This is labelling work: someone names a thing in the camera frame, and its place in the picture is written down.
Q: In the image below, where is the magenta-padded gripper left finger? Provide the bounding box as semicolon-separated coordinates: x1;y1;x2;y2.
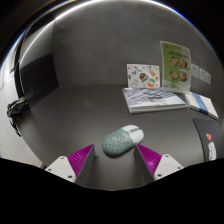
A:
44;143;96;185

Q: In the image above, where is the row of white wall plates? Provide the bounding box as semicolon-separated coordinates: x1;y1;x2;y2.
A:
190;63;212;86

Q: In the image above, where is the green printed standing sheet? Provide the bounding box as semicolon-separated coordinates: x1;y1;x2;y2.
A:
159;40;192;94

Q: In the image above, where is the white sticker sheet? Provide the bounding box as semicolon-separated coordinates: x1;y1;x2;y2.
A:
126;63;161;90

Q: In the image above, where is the large grey-white picture book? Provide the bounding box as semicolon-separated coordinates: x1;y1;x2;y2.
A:
121;87;188;115

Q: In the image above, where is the green and white computer mouse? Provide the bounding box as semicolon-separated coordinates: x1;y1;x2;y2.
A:
101;124;145;158

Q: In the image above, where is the black mouse pad with heart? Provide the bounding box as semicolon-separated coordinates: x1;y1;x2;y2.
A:
192;117;224;163

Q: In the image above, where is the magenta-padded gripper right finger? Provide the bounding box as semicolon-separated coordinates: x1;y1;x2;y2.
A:
133;143;185;185

